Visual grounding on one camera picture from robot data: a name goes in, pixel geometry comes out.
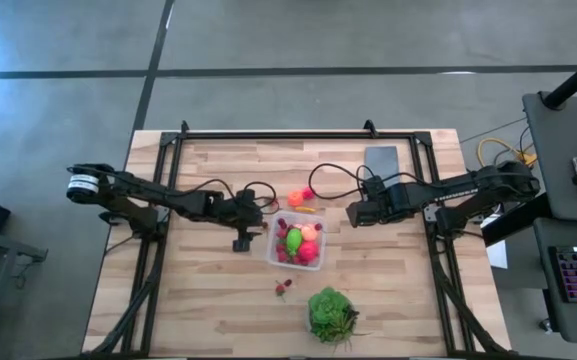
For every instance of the clear plastic tupperware container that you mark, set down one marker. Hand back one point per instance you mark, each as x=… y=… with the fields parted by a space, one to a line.
x=320 y=260

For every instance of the peach toy fruit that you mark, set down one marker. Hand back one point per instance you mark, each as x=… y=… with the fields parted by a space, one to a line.
x=310 y=233

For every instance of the green succulent plant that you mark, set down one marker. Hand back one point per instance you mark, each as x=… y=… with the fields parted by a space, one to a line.
x=330 y=312

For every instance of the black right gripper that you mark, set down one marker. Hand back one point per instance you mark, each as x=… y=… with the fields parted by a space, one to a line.
x=398 y=200

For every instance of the dark red raspberry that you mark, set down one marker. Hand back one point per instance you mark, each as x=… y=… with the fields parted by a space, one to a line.
x=288 y=282

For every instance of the black aluminium table frame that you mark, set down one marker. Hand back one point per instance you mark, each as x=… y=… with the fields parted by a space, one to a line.
x=293 y=135

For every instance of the red strawberry with green leaves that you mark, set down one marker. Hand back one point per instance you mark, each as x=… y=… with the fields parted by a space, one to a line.
x=282 y=233
x=283 y=257

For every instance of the orange toy fruit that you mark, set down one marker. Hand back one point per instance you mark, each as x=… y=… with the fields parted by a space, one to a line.
x=295 y=199

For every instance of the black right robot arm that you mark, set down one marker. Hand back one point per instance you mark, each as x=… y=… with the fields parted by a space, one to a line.
x=493 y=182

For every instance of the red toy bell pepper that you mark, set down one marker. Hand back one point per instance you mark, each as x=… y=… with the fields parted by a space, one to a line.
x=308 y=252

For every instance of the grey rectangular mat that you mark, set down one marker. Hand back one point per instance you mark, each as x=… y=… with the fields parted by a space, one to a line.
x=382 y=162

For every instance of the green toy fruit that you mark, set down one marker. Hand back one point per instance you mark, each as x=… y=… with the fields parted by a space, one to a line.
x=294 y=241

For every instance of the grey desk top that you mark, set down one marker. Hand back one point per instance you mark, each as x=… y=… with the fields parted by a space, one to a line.
x=553 y=150

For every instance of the white paper sheet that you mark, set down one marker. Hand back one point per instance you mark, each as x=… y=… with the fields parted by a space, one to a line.
x=498 y=255

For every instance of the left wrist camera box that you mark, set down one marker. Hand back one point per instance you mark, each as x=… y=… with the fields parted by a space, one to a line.
x=241 y=245

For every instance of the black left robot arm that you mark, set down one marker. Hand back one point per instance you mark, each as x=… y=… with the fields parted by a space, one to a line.
x=133 y=187

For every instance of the grey metal stand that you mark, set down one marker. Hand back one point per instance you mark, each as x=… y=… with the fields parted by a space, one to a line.
x=8 y=243

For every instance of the small dark cherry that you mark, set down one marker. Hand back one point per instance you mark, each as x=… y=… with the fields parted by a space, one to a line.
x=282 y=223

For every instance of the pink red toy fruit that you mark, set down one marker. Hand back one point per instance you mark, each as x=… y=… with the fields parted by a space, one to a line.
x=308 y=193

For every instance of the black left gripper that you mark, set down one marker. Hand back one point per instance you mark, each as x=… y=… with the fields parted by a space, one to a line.
x=243 y=210

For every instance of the black caster wheel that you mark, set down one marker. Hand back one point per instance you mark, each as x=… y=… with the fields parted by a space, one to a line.
x=546 y=325

